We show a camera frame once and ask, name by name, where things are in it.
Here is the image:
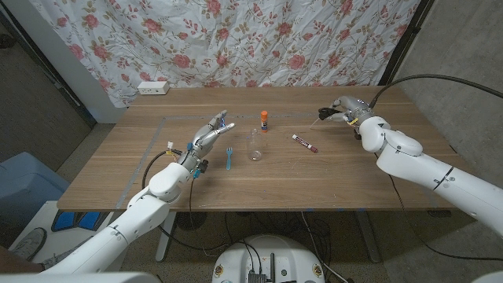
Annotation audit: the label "black round floor object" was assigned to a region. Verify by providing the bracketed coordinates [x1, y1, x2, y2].
[175, 211, 208, 231]

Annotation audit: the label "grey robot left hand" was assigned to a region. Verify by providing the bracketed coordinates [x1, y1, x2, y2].
[176, 109, 236, 172]

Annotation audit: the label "grey shoe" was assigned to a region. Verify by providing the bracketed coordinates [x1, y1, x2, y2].
[42, 235, 95, 270]
[11, 226, 47, 261]

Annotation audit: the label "floral fabric backdrop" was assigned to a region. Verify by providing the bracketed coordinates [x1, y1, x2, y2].
[29, 0, 421, 108]

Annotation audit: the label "person's brown leg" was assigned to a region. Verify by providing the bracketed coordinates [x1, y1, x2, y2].
[0, 246, 44, 274]

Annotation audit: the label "grey table leg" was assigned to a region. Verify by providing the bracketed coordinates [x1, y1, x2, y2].
[355, 210, 381, 263]

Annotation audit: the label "blue plastic bin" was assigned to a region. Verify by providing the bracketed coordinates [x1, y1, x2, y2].
[0, 152, 71, 228]

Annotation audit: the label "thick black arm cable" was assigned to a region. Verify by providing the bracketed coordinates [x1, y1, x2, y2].
[141, 149, 184, 189]
[368, 73, 503, 109]

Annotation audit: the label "white floor board blue pads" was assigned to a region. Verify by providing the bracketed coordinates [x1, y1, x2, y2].
[8, 200, 119, 260]

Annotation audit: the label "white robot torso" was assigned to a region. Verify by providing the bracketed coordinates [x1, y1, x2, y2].
[211, 234, 326, 283]

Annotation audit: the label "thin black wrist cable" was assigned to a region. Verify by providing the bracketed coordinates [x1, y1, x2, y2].
[187, 178, 197, 213]
[387, 172, 503, 262]

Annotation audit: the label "thin black left wrist cable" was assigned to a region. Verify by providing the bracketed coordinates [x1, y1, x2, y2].
[187, 178, 197, 213]

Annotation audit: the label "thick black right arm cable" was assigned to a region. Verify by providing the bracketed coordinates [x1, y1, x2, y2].
[368, 73, 503, 109]

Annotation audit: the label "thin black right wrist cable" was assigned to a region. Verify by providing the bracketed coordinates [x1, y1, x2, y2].
[387, 172, 503, 262]

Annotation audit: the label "black backdrop pole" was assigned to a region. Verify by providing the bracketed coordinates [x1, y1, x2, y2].
[378, 0, 435, 86]

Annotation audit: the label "white table leg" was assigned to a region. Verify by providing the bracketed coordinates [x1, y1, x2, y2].
[155, 211, 178, 263]

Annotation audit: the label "maroon dry-erase marker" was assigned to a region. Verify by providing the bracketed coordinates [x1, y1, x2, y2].
[291, 134, 319, 154]

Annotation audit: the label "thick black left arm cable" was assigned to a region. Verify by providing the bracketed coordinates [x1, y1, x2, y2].
[141, 149, 184, 189]

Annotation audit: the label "white power strip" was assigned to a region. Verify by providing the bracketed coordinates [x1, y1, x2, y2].
[137, 80, 171, 96]

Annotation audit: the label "black door frame strip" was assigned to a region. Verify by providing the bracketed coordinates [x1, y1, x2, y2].
[0, 9, 97, 129]

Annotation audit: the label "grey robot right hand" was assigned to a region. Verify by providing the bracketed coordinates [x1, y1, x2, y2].
[318, 95, 376, 127]

